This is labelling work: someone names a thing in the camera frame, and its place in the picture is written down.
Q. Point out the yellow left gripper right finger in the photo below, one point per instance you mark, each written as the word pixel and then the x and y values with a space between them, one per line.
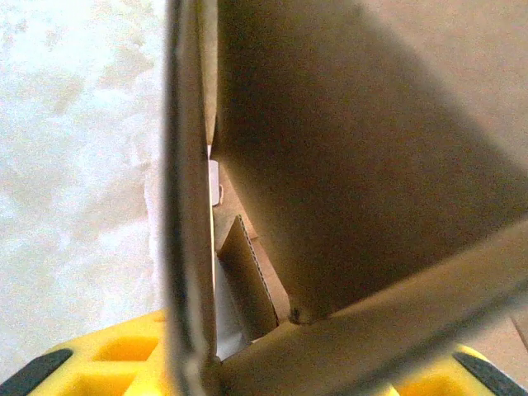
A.
pixel 474 375

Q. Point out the brown cardboard box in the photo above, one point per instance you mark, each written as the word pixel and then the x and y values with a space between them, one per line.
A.
pixel 330 165

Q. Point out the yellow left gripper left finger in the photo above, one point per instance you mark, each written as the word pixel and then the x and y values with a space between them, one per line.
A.
pixel 103 363

